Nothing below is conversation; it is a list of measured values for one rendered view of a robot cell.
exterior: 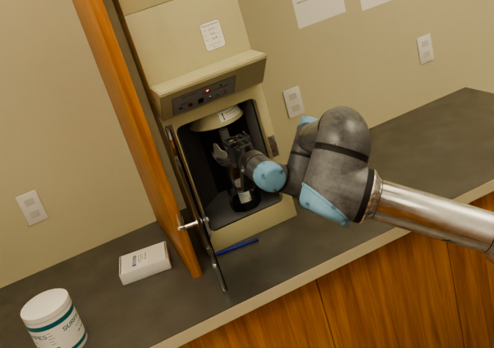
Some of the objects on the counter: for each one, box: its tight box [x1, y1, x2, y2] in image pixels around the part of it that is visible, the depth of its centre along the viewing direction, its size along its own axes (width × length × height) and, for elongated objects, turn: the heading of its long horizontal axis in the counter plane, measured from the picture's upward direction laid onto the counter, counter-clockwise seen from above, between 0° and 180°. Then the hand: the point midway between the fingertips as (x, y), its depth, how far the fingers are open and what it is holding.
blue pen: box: [215, 238, 259, 256], centre depth 184 cm, size 1×14×1 cm, turn 135°
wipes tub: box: [21, 288, 87, 348], centre depth 159 cm, size 13×13×15 cm
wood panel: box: [63, 0, 203, 279], centre depth 170 cm, size 49×3×140 cm, turn 54°
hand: (228, 148), depth 183 cm, fingers closed on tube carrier, 9 cm apart
